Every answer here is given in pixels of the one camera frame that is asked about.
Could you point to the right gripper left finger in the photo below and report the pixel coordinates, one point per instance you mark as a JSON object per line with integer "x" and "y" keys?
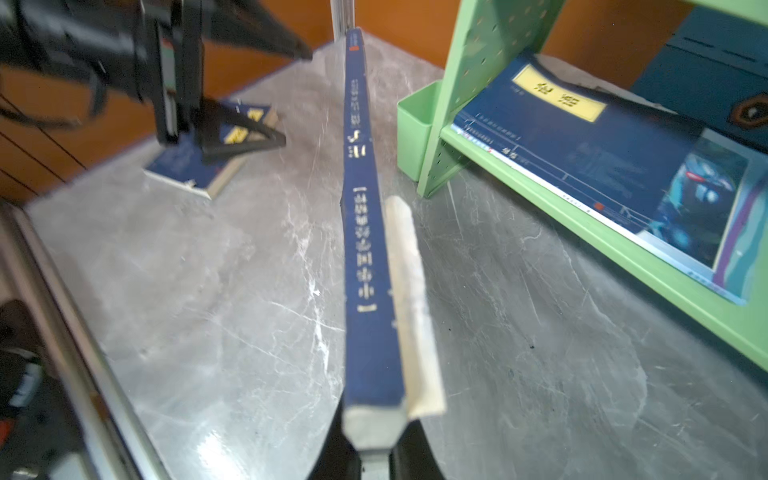
{"x": 337, "y": 459}

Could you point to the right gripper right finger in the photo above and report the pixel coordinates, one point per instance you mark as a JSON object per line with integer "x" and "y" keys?
{"x": 412, "y": 457}

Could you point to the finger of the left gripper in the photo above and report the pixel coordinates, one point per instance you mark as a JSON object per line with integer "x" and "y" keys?
{"x": 247, "y": 24}
{"x": 204, "y": 126}

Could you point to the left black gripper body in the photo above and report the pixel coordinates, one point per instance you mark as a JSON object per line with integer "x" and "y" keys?
{"x": 120, "y": 43}

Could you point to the navy blue book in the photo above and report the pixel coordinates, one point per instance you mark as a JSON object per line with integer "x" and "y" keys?
{"x": 392, "y": 368}

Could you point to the navy book with yellow label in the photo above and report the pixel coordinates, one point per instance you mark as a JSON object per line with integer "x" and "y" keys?
{"x": 613, "y": 155}

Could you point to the colourful teal magazine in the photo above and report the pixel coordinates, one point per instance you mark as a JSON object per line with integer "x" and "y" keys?
{"x": 711, "y": 220}

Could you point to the small green pen holder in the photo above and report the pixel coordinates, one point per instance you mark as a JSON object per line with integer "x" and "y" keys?
{"x": 415, "y": 114}

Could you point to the green wooden two-tier shelf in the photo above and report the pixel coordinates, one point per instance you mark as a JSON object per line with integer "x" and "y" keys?
{"x": 712, "y": 70}

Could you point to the left aluminium corner post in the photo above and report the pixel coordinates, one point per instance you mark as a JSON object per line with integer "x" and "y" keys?
{"x": 343, "y": 15}

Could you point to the aluminium rail frame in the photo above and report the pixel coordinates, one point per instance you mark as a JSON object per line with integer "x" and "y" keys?
{"x": 63, "y": 413}

